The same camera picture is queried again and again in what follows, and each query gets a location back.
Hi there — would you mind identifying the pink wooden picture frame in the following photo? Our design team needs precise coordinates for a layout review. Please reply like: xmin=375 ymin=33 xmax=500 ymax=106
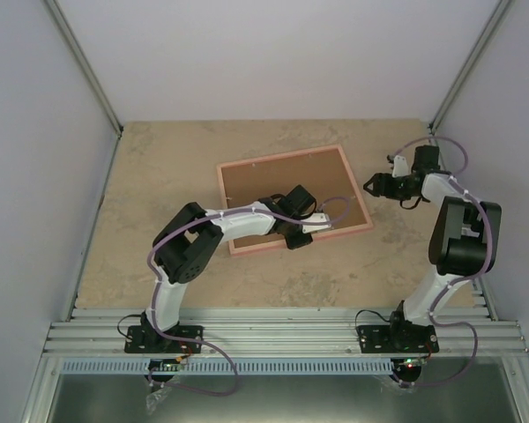
xmin=215 ymin=144 xmax=375 ymax=259

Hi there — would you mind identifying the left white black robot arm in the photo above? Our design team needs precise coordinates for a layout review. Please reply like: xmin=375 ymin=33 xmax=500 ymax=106
xmin=136 ymin=185 xmax=331 ymax=352

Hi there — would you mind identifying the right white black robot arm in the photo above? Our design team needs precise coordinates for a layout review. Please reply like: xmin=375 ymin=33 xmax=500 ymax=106
xmin=356 ymin=145 xmax=502 ymax=353

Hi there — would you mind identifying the right controller circuit board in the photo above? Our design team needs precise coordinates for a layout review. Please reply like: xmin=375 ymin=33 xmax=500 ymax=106
xmin=395 ymin=355 xmax=428 ymax=369

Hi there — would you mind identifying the controller circuit board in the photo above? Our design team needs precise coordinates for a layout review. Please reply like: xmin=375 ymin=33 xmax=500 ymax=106
xmin=147 ymin=355 xmax=189 ymax=373
xmin=395 ymin=355 xmax=428 ymax=369

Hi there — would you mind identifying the left controller circuit board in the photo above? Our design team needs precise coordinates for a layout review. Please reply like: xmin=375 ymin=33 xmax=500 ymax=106
xmin=147 ymin=355 xmax=189 ymax=373

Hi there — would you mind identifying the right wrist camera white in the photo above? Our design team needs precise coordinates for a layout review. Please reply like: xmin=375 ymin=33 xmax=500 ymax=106
xmin=387 ymin=154 xmax=410 ymax=178

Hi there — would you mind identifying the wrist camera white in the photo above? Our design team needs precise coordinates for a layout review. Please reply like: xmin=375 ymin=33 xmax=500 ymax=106
xmin=302 ymin=212 xmax=332 ymax=234
xmin=387 ymin=154 xmax=410 ymax=178

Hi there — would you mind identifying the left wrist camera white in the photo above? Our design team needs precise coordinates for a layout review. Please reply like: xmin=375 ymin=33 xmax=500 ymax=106
xmin=302 ymin=212 xmax=332 ymax=234

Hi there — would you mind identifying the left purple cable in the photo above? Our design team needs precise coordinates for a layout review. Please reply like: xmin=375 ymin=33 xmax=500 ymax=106
xmin=145 ymin=197 xmax=352 ymax=397

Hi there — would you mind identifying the right aluminium corner post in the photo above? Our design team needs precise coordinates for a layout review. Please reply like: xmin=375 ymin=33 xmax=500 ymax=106
xmin=428 ymin=0 xmax=515 ymax=134

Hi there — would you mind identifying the aluminium corner post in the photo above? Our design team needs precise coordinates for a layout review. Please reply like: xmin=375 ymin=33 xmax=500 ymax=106
xmin=42 ymin=0 xmax=123 ymax=137
xmin=428 ymin=0 xmax=515 ymax=134

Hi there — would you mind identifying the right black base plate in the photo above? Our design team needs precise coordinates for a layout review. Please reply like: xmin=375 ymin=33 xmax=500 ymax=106
xmin=356 ymin=324 xmax=440 ymax=353

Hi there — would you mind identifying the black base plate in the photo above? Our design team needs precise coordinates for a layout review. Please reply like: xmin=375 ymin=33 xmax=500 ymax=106
xmin=356 ymin=324 xmax=440 ymax=353
xmin=123 ymin=325 xmax=204 ymax=354

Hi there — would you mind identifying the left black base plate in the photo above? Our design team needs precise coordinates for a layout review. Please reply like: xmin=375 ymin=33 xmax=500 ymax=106
xmin=123 ymin=325 xmax=204 ymax=354

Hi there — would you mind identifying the aluminium rail base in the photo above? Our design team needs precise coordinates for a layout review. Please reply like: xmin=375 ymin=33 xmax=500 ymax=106
xmin=43 ymin=294 xmax=529 ymax=357

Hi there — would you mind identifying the slotted grey cable duct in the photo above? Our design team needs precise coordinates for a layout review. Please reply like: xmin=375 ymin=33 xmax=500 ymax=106
xmin=61 ymin=358 xmax=393 ymax=375

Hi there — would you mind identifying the left aluminium corner post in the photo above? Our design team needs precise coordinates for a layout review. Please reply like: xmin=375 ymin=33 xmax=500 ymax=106
xmin=42 ymin=0 xmax=123 ymax=137

